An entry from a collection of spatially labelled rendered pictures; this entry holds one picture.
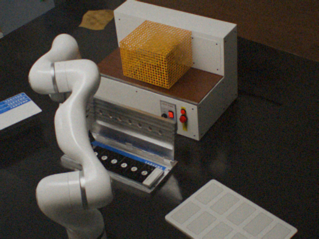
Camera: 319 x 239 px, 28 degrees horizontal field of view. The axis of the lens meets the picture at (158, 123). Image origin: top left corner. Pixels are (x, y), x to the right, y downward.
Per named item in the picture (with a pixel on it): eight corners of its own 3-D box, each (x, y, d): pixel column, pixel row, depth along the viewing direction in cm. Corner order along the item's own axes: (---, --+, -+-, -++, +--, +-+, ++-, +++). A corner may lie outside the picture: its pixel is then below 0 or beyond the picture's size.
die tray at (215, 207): (164, 219, 238) (163, 217, 238) (213, 180, 252) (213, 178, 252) (249, 278, 215) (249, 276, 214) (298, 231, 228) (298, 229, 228)
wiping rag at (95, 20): (88, 8, 371) (87, 6, 370) (117, 10, 367) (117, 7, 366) (75, 28, 354) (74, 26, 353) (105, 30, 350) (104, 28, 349)
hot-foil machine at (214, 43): (93, 107, 296) (80, 35, 273) (142, 63, 322) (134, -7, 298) (241, 157, 261) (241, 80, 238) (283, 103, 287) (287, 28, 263)
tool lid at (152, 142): (83, 93, 268) (86, 92, 269) (86, 132, 278) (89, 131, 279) (174, 123, 248) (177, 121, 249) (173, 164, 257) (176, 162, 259)
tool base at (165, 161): (61, 162, 268) (60, 155, 266) (91, 133, 281) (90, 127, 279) (150, 197, 248) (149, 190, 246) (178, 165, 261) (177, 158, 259)
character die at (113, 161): (102, 169, 260) (101, 166, 259) (116, 154, 266) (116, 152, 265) (112, 173, 257) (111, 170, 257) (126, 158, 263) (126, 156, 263)
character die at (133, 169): (122, 176, 255) (121, 174, 254) (136, 162, 261) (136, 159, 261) (132, 180, 253) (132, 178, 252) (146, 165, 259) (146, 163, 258)
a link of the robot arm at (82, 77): (66, 217, 200) (118, 209, 201) (60, 207, 189) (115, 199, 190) (52, 72, 218) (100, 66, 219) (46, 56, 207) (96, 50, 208)
